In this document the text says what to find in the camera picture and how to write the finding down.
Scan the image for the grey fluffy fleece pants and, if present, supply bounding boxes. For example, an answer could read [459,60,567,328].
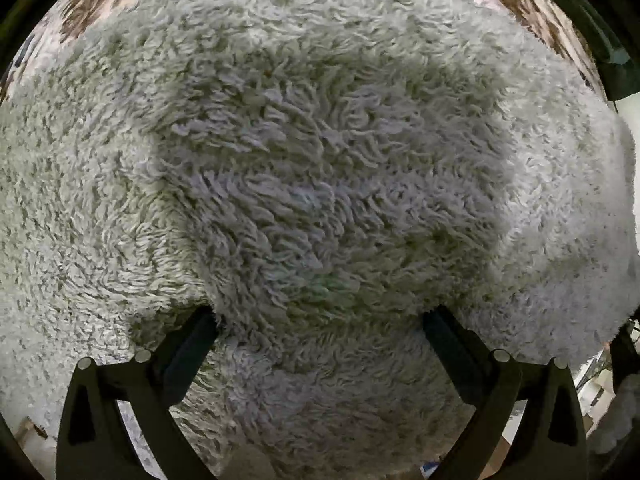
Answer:
[1,0,639,479]

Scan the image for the dark green fleece garment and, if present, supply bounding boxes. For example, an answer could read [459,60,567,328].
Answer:
[578,8,639,101]

